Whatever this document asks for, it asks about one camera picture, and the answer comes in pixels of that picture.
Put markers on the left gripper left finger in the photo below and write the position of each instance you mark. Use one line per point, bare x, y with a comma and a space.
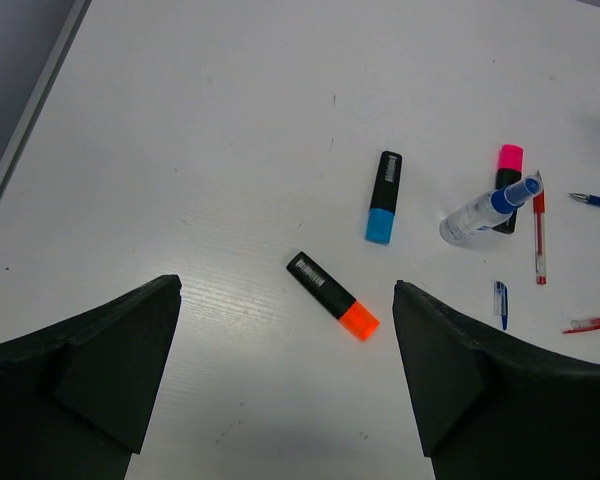
76, 397

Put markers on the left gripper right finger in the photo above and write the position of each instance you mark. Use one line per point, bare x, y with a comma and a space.
490, 406

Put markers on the blue pen cap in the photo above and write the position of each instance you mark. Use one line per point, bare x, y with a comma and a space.
501, 303

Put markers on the red pen cap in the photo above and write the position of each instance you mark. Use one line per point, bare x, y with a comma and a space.
583, 325

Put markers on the red gel pen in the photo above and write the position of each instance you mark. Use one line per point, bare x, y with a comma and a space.
539, 209

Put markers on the blue gel pen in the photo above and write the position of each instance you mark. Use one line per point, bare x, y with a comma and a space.
588, 199

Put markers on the orange cap highlighter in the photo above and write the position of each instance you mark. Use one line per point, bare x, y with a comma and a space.
341, 304

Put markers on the clear blue-cap glue bottle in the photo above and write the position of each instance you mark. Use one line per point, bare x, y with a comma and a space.
489, 210

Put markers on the blue cap highlighter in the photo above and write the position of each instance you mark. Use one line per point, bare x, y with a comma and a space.
384, 199

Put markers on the pink cap highlighter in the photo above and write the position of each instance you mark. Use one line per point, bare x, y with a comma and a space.
509, 171

